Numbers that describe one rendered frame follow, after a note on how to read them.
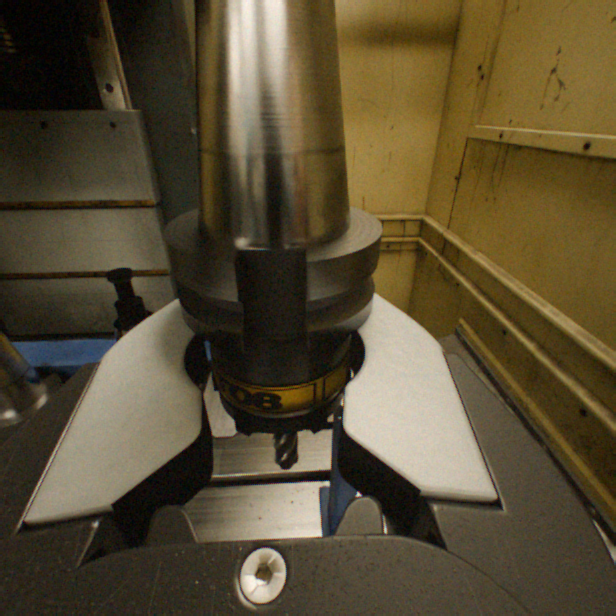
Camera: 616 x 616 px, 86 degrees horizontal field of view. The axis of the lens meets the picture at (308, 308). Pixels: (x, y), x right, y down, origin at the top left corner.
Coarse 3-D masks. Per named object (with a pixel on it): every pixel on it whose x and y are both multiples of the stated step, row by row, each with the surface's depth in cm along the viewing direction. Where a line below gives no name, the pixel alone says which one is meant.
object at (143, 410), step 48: (144, 336) 9; (192, 336) 9; (96, 384) 8; (144, 384) 8; (192, 384) 8; (96, 432) 7; (144, 432) 7; (192, 432) 7; (48, 480) 6; (96, 480) 6; (144, 480) 6; (192, 480) 7; (144, 528) 6
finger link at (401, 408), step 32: (384, 320) 10; (352, 352) 10; (384, 352) 9; (416, 352) 9; (352, 384) 8; (384, 384) 8; (416, 384) 8; (448, 384) 8; (352, 416) 7; (384, 416) 7; (416, 416) 7; (448, 416) 7; (352, 448) 7; (384, 448) 6; (416, 448) 6; (448, 448) 6; (352, 480) 7; (384, 480) 6; (416, 480) 6; (448, 480) 6; (480, 480) 6; (384, 512) 7; (416, 512) 6
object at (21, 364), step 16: (0, 336) 23; (0, 352) 23; (16, 352) 24; (0, 368) 23; (16, 368) 24; (32, 368) 25; (0, 384) 23; (16, 384) 24; (32, 384) 25; (0, 400) 23; (16, 400) 24; (32, 400) 25; (0, 416) 23
